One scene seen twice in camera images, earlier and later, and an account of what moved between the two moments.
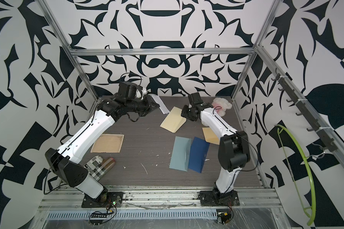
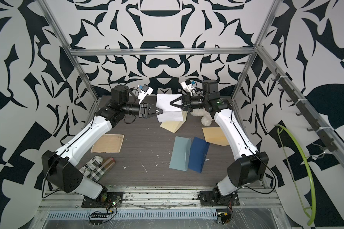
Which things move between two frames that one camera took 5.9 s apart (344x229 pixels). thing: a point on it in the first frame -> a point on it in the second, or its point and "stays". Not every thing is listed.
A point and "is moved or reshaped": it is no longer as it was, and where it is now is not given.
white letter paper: x=162 y=107 is moved or reshaped
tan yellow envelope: x=210 y=137 stays
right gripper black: x=184 y=112 -> x=188 y=102
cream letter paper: x=108 y=143 stays
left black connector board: x=97 y=218 stays
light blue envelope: x=179 y=156 stays
